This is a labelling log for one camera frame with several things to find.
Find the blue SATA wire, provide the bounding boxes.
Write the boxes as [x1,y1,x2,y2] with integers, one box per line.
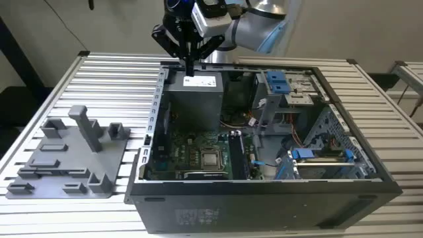
[250,160,281,167]

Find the grey parts rack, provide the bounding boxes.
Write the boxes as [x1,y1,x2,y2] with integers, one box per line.
[4,105,132,199]

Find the black stand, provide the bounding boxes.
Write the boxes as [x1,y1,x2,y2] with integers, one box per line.
[0,16,50,129]

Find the yellow power wires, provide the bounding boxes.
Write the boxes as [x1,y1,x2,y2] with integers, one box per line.
[218,111,261,128]

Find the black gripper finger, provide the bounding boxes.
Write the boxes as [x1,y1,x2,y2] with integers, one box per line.
[150,24,190,76]
[189,35,225,76]

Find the thin black wall cable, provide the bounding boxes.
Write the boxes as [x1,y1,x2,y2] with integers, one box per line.
[42,0,90,52]

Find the grey metal drive cage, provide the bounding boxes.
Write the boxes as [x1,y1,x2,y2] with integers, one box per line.
[250,70,328,136]

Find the black PC case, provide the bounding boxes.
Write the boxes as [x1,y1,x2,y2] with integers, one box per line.
[124,60,404,235]

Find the silver CPU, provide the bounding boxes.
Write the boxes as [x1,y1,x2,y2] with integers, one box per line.
[201,152,221,167]

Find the black RAM slot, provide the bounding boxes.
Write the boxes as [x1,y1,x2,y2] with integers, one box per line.
[237,132,249,179]

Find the orange red wires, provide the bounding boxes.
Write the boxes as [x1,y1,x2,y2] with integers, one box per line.
[288,111,302,148]

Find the neighbouring metal table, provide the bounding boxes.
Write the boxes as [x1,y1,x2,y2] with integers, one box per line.
[385,60,423,100]

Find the grey power supply unit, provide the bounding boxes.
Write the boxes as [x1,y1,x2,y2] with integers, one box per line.
[162,71,225,131]

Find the hard disk in blue carrier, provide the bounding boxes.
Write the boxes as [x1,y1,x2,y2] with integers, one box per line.
[288,147,356,179]

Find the CPU socket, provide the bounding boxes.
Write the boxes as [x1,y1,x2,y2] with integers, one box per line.
[197,146,226,172]

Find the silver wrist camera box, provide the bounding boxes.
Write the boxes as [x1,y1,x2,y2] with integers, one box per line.
[190,0,230,38]

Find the green motherboard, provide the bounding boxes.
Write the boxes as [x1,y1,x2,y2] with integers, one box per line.
[144,130,265,180]

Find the metal slat table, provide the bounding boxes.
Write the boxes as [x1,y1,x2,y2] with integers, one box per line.
[0,51,423,238]

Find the blue drive bay latch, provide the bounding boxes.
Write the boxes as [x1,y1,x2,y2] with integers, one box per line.
[265,70,290,95]

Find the black graphics card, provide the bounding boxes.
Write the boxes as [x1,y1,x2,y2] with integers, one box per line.
[176,170,233,181]

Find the black box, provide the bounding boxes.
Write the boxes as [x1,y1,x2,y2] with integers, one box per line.
[365,72,401,93]

